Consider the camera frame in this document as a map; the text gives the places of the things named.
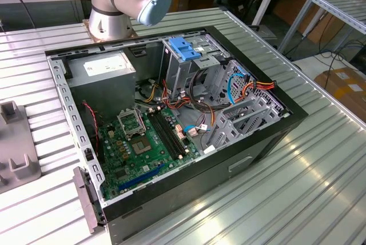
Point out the blue plastic cage latch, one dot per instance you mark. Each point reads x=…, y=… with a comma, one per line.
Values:
x=186, y=53

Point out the brown cardboard sheet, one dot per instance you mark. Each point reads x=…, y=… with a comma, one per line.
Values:
x=288, y=8

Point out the grey metal disk bay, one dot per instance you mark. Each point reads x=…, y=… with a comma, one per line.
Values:
x=226, y=135

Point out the metal slat shelf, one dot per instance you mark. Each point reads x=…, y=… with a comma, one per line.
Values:
x=337, y=8

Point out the grey optical drive cage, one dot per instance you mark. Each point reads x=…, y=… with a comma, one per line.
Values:
x=177, y=76

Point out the black PC case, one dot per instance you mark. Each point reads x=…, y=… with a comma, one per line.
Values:
x=200, y=182

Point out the black RAM slot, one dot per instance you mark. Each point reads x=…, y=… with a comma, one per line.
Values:
x=169, y=133
x=165, y=134
x=172, y=132
x=162, y=135

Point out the brown cardboard box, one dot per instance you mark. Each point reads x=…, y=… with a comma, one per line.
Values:
x=337, y=90

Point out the green motherboard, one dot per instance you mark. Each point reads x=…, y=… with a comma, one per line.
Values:
x=155, y=158

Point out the metal locking lever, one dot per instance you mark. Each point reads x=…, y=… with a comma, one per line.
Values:
x=139, y=115

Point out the white paper tag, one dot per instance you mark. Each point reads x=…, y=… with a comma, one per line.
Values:
x=209, y=149

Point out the grey plastic card retainer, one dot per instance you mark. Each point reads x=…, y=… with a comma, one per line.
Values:
x=88, y=208

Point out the blue expansion slot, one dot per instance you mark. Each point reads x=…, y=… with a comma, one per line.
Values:
x=143, y=177

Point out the grey power supply unit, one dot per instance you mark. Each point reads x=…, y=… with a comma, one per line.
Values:
x=100, y=90

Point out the grey parts rack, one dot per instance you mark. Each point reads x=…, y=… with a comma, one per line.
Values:
x=17, y=142

